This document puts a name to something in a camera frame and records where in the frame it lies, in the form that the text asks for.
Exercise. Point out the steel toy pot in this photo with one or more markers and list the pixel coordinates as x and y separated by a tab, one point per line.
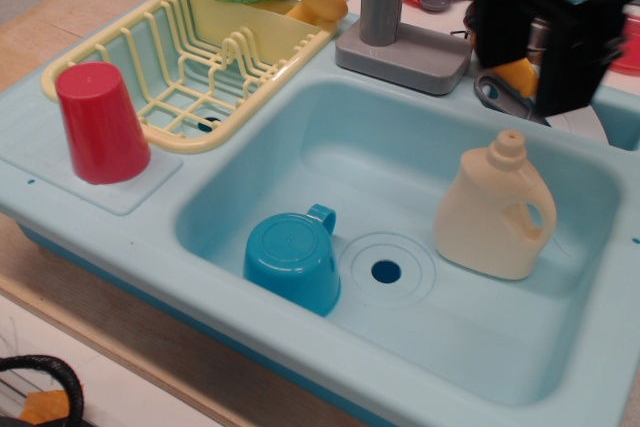
537	40

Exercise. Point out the grey toy utensil handle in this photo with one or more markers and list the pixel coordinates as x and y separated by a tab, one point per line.
495	94

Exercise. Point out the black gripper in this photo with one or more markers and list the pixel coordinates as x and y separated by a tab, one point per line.
581	43

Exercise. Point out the blue plastic mug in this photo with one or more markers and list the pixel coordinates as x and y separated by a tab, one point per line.
292	256

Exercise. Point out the yellow handled toy knife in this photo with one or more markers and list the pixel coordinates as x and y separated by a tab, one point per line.
522	77

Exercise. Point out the red plastic cup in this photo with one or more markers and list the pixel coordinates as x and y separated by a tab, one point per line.
104	136

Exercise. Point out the light blue toy sink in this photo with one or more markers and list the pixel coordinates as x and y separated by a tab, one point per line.
413	339

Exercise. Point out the cream detergent bottle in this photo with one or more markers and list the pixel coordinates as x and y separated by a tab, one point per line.
498	213

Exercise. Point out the yellow dish drying rack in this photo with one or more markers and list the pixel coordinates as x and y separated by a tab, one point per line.
197	70

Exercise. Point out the orange tape piece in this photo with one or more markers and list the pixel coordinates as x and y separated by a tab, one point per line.
46	406

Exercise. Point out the red toy plate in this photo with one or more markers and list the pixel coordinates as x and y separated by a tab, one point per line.
628	62

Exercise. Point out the grey toy faucet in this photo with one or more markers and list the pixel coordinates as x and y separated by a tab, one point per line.
380	45

